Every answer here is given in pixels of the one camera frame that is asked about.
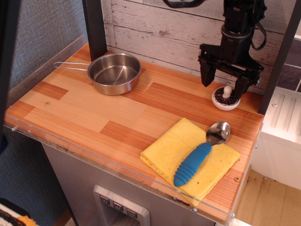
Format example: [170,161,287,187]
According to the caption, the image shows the silver dispenser button panel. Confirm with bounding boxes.
[93,185,151,226]

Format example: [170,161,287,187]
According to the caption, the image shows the dark frame post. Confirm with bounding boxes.
[258,0,301,115]
[82,0,107,61]

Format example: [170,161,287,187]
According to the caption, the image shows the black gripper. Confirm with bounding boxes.
[198,25,264,101]

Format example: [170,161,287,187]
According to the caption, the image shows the grey toy fridge cabinet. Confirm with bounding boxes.
[43,145,215,226]

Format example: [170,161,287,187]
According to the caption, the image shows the yellow folded cloth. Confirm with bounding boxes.
[140,118,240,207]

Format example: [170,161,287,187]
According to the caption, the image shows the blue handled metal spoon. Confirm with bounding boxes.
[173,121,230,187]

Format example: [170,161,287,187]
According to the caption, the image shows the dark right frame post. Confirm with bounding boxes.
[258,0,301,115]

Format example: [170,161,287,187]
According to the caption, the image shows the white toy mushroom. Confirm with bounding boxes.
[212,86,240,111]

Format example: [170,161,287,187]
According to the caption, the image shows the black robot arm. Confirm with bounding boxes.
[199,0,267,101]

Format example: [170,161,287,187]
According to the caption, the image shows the stainless steel pot with handle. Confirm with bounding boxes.
[53,53,142,96]

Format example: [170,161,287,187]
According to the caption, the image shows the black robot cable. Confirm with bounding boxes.
[249,9,268,51]

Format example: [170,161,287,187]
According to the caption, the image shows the white toy sink unit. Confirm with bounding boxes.
[250,34,301,189]

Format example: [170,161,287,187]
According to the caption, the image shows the dark left frame post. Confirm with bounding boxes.
[82,0,107,61]

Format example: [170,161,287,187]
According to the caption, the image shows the clear acrylic edge guard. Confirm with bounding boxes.
[5,115,235,226]

